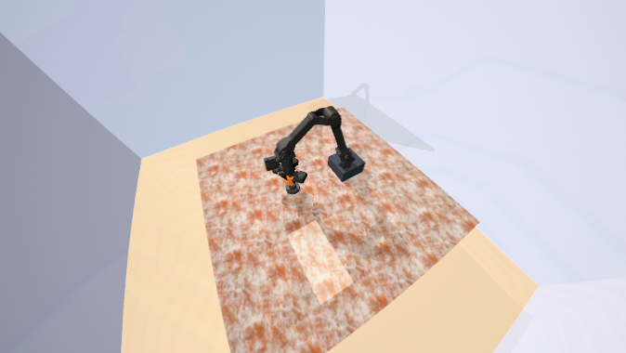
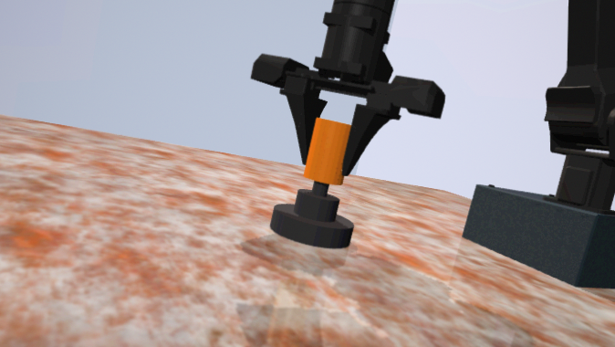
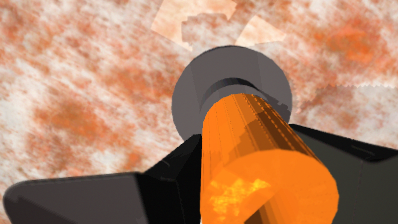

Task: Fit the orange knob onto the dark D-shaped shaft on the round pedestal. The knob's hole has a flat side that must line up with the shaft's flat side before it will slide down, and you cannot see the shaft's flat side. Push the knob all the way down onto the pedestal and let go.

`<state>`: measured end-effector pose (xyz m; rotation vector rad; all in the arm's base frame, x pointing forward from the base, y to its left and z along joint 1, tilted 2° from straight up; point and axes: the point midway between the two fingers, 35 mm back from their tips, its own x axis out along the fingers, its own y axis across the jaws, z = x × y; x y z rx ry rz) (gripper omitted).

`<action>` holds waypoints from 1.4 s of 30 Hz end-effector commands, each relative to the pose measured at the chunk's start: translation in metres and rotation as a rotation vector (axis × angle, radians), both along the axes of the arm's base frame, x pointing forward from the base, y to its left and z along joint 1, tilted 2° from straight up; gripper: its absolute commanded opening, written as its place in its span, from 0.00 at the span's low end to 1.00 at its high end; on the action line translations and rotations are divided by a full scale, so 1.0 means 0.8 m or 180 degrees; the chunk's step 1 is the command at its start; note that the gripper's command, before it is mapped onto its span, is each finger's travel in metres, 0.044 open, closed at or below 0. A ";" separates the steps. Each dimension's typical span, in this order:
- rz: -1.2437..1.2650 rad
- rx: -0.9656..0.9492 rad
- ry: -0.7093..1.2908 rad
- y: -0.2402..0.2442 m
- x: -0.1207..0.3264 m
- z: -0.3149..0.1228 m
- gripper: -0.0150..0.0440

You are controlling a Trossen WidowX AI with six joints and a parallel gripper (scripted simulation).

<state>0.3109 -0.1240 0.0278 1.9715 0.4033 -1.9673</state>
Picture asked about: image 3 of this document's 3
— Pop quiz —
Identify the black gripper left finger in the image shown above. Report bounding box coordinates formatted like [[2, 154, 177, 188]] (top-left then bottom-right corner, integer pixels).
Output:
[[2, 134, 202, 224]]

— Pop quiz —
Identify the orange knob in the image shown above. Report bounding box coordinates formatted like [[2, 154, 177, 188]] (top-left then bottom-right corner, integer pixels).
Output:
[[200, 93, 339, 224]]

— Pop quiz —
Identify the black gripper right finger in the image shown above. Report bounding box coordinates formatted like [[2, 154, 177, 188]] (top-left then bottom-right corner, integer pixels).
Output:
[[287, 124, 398, 224]]

